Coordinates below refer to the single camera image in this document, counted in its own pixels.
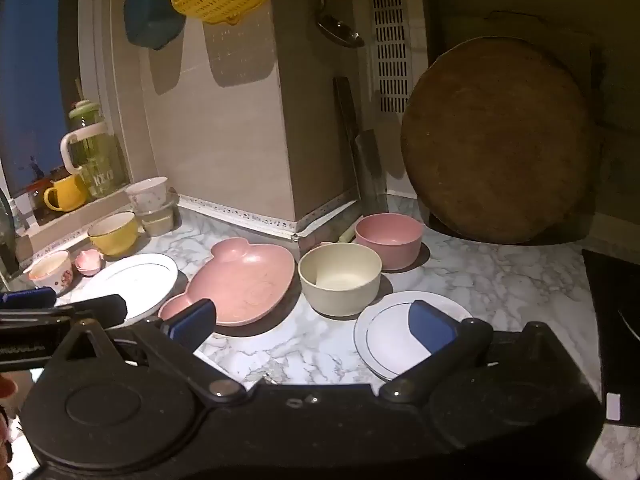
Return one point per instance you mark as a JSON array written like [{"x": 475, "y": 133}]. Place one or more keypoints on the green glass pitcher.
[{"x": 100, "y": 160}]

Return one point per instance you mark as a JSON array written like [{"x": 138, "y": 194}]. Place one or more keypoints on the metal ladle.
[{"x": 340, "y": 30}]

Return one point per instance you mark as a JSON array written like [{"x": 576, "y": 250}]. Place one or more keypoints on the dark glass jar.
[{"x": 36, "y": 205}]

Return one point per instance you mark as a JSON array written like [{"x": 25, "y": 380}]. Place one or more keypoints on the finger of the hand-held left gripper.
[
  {"x": 30, "y": 297},
  {"x": 100, "y": 310}
]

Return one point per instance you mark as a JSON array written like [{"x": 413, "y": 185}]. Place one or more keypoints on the cleaver knife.
[{"x": 370, "y": 170}]

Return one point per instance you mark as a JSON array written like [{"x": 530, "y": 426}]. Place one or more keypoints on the pink fish-shaped plate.
[{"x": 240, "y": 280}]

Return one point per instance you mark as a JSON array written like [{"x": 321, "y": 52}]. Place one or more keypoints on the small pink dish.
[{"x": 89, "y": 262}]

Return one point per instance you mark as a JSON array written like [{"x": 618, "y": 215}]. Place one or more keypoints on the pink bowl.
[{"x": 390, "y": 245}]

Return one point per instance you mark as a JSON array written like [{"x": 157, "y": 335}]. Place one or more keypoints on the white dotted bowl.
[{"x": 147, "y": 197}]

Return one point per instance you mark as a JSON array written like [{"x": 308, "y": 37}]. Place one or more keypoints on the glass food container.
[{"x": 157, "y": 222}]

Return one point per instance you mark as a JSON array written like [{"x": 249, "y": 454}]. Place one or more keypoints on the white bowl with red print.
[{"x": 50, "y": 275}]

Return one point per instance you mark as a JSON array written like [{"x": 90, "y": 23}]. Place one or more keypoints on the round wooden cutting board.
[{"x": 500, "y": 140}]

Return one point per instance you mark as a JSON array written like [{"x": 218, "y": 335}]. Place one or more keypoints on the window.
[{"x": 30, "y": 60}]

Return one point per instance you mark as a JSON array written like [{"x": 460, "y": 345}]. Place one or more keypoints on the cream bowl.
[{"x": 340, "y": 290}]

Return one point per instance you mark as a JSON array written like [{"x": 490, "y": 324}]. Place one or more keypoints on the person's left hand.
[{"x": 5, "y": 440}]

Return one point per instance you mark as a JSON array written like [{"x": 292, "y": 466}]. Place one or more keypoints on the black cooktop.
[{"x": 615, "y": 310}]

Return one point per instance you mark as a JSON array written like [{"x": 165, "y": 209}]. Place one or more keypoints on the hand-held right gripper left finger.
[{"x": 192, "y": 322}]

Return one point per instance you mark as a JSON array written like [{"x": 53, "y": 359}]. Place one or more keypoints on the yellow mug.
[{"x": 70, "y": 195}]

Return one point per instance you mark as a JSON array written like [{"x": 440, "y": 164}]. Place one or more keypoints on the yellow bowl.
[{"x": 115, "y": 240}]

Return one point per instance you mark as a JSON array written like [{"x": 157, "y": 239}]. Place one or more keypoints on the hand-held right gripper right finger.
[{"x": 430, "y": 327}]

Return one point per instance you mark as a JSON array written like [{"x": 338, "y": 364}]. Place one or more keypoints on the teal hanging container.
[{"x": 150, "y": 20}]

